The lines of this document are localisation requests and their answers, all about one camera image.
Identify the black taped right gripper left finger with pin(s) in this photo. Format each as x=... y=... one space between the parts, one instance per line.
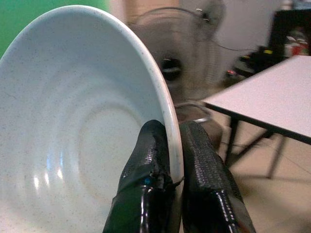
x=143 y=155

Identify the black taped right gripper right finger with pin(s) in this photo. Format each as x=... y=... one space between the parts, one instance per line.
x=206 y=165

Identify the pale blue speckled bowl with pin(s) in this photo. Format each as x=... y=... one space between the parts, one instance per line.
x=68 y=116

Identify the white folding table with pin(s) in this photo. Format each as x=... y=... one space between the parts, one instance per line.
x=267 y=97

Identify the grey standing fan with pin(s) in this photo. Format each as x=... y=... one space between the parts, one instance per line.
x=184 y=55

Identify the black shelf with clutter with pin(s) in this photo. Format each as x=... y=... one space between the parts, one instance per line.
x=279 y=41

